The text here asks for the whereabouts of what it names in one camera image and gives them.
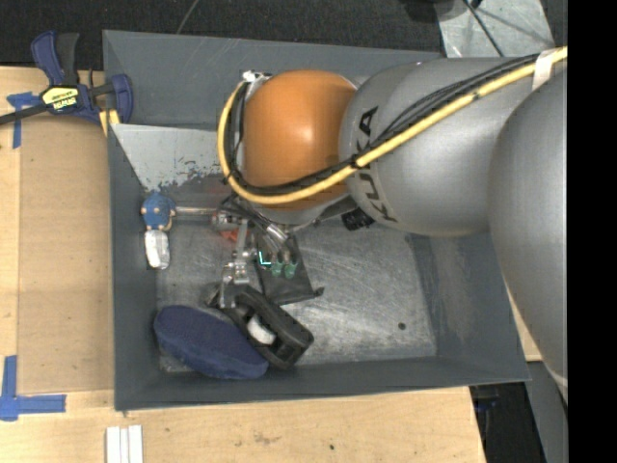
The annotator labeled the dark blue round cushion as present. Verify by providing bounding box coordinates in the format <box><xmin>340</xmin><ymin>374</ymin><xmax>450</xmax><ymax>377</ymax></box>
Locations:
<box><xmin>152</xmin><ymin>304</ymin><xmax>270</xmax><ymax>381</ymax></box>

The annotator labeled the black tape dispenser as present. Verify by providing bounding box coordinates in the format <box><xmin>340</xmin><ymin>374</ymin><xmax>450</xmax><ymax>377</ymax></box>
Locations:
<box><xmin>204</xmin><ymin>283</ymin><xmax>315</xmax><ymax>371</ymax></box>

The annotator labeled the white crumpled packet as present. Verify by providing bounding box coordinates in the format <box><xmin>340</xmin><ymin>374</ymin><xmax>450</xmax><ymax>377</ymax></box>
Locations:
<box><xmin>144</xmin><ymin>229</ymin><xmax>172</xmax><ymax>270</ymax></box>

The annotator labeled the blue toy animal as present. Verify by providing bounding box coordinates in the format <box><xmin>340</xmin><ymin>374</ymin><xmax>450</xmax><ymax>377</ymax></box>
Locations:
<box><xmin>140</xmin><ymin>192</ymin><xmax>177</xmax><ymax>233</ymax></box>

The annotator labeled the grey metal bin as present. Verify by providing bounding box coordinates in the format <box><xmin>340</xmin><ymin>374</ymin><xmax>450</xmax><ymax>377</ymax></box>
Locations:
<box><xmin>101</xmin><ymin>29</ymin><xmax>532</xmax><ymax>412</ymax></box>

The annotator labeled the pale wood flat board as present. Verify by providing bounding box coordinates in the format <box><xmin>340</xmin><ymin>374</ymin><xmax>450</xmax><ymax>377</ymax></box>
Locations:
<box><xmin>16</xmin><ymin>113</ymin><xmax>118</xmax><ymax>395</ymax></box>

